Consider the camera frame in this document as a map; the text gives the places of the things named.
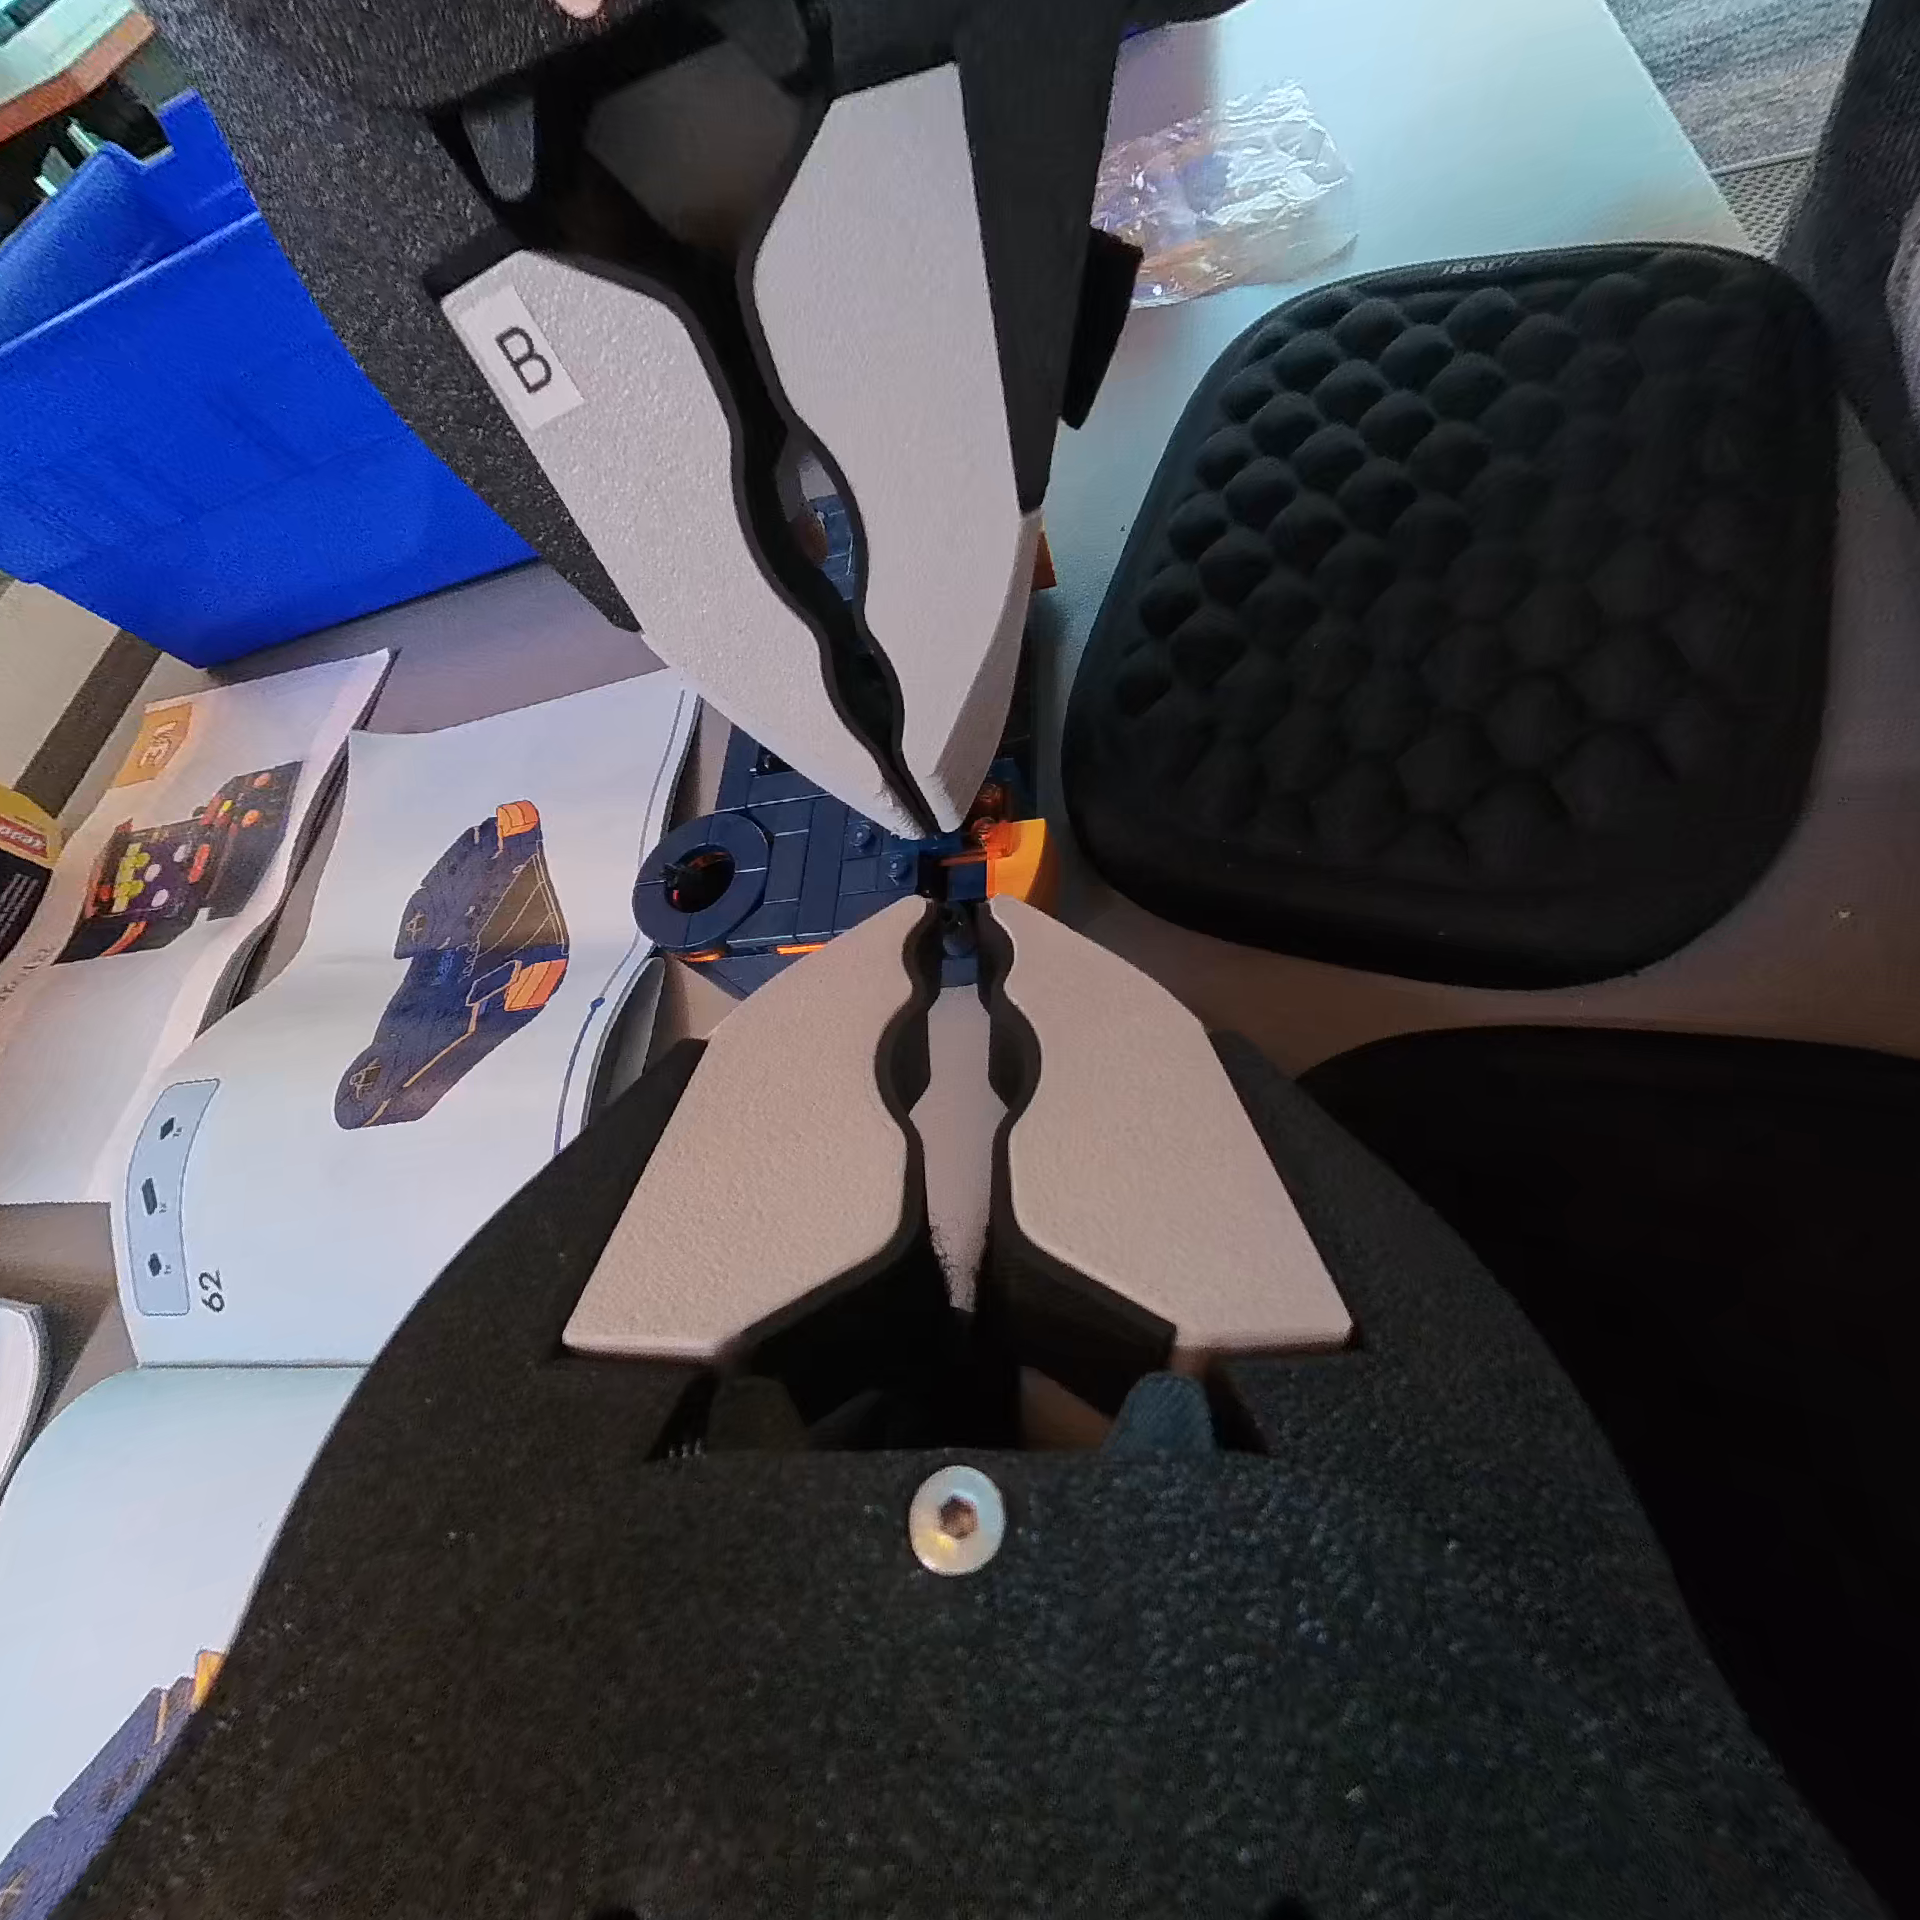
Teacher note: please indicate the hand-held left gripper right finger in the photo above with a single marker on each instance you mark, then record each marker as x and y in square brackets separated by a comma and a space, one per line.
[1154, 1186]

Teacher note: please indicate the black bumpy cushion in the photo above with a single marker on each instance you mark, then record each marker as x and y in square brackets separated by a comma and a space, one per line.
[1455, 600]

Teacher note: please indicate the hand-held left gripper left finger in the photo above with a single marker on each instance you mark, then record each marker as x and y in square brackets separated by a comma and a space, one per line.
[750, 1186]

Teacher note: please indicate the dark blue brick console model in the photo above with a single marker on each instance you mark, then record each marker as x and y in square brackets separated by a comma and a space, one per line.
[795, 861]

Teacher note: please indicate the yellow blue brick set box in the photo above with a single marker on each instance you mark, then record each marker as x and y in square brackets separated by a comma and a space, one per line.
[24, 884]

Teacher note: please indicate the orange curved brick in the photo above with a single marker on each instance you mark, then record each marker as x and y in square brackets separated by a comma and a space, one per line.
[1017, 857]

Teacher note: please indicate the arcade cover instruction booklet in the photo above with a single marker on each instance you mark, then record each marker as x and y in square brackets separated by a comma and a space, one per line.
[194, 840]

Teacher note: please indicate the large blue plastic bin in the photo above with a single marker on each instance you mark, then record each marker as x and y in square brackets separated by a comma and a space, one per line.
[225, 419]

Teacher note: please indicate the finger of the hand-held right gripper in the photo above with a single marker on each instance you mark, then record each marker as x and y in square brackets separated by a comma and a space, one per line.
[899, 374]
[628, 481]

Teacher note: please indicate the clear plastic bag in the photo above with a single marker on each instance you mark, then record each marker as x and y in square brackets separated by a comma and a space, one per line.
[1244, 180]

